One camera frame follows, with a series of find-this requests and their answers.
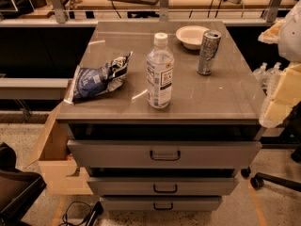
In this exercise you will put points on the black chair base wheels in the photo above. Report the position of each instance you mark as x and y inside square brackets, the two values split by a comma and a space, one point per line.
[260, 181]

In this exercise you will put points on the grey middle drawer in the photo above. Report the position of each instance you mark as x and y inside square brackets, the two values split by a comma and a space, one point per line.
[155, 186]

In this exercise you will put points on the right sanitizer bottle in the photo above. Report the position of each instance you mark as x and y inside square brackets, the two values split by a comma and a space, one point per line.
[273, 74]

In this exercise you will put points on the left sanitizer bottle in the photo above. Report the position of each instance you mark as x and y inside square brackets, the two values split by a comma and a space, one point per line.
[260, 74]

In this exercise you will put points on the black office chair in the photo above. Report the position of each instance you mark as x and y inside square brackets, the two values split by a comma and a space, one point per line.
[18, 189]

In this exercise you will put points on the grey drawer cabinet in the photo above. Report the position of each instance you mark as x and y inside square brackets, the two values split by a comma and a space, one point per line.
[223, 106]

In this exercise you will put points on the silver drink can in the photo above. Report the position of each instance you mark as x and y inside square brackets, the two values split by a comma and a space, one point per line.
[207, 52]

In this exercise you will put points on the clear plastic water bottle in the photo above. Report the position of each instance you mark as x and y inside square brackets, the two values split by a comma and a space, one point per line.
[160, 65]

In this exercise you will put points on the grey top drawer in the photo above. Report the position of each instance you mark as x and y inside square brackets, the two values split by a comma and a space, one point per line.
[142, 154]

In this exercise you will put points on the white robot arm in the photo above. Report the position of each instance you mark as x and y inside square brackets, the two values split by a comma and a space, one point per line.
[284, 88]

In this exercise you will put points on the white bowl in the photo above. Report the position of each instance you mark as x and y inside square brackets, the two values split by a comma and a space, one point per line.
[191, 36]

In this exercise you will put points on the blue chip bag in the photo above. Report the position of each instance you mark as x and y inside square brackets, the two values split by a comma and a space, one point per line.
[88, 82]

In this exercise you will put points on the cardboard box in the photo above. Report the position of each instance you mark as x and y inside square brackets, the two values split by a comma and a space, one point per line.
[57, 167]

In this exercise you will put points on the sanitizer bottle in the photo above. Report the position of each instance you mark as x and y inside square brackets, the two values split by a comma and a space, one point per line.
[273, 74]
[260, 74]

